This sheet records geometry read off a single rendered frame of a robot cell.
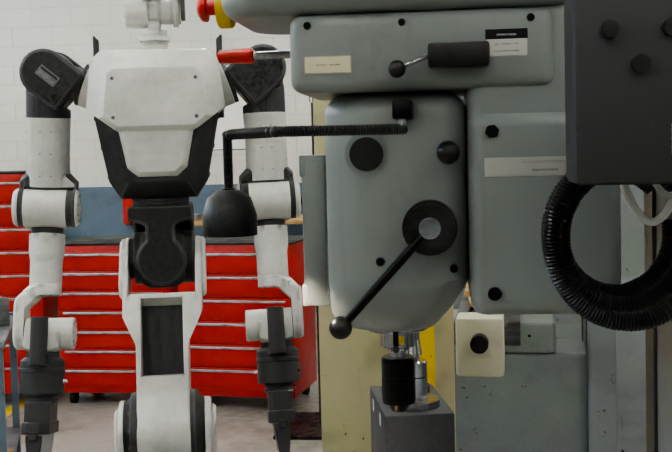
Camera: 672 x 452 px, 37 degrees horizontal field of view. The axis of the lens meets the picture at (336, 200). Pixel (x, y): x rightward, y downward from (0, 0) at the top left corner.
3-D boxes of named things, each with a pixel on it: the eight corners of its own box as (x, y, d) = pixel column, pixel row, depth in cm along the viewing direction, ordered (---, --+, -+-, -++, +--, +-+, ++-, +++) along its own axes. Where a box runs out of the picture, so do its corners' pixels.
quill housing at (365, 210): (324, 338, 133) (317, 93, 131) (340, 313, 153) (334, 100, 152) (471, 338, 131) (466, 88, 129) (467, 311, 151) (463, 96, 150)
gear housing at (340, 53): (289, 93, 130) (287, 14, 129) (313, 101, 154) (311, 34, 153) (556, 85, 126) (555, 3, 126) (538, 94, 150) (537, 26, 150)
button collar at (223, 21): (214, 26, 140) (213, -18, 139) (223, 31, 146) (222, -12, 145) (228, 25, 140) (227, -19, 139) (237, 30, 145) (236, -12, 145)
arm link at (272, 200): (246, 277, 217) (241, 188, 219) (294, 274, 218) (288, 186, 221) (246, 274, 206) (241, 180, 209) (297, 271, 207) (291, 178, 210)
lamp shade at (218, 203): (195, 234, 137) (194, 188, 136) (246, 231, 140) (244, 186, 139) (212, 238, 130) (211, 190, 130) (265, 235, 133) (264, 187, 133)
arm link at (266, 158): (237, 219, 220) (232, 115, 219) (297, 215, 221) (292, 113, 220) (238, 221, 208) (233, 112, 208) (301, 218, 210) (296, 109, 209)
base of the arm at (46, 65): (24, 96, 219) (40, 45, 218) (83, 115, 220) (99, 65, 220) (9, 96, 204) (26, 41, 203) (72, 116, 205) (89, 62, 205)
